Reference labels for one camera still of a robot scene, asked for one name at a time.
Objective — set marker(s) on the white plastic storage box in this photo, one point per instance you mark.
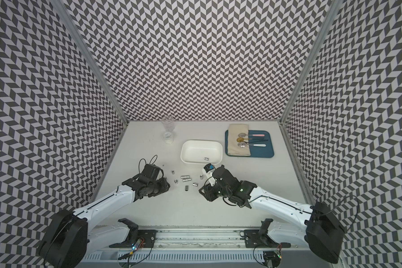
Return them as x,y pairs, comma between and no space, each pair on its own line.
194,151

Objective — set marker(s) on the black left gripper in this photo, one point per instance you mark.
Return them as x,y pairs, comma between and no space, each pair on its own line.
164,187

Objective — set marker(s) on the white handled spoon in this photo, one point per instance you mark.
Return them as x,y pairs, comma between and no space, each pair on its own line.
244,144

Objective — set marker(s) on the metal base rail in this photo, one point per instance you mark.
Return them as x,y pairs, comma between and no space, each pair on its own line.
222,238

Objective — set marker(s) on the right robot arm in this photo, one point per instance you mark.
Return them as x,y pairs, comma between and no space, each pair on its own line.
314,226

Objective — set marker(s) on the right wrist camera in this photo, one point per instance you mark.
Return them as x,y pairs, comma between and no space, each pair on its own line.
208,171

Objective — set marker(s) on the teal tray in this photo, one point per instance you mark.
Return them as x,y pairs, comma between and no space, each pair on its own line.
262,149

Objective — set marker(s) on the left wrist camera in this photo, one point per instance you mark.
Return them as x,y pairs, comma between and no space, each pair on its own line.
151,171

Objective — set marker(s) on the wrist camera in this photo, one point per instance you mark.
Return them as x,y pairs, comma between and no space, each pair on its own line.
208,171
151,171

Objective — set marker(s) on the pink handled spoon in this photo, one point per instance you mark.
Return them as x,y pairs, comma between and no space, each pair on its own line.
243,135

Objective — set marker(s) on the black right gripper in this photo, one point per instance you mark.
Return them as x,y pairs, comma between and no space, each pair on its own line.
209,195

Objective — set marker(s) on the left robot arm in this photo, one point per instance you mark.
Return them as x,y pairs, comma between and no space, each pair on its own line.
72,235

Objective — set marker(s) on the clear drinking glass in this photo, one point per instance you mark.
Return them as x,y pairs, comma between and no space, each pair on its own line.
168,123

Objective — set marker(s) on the gold black handled spoon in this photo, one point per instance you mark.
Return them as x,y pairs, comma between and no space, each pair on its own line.
251,140

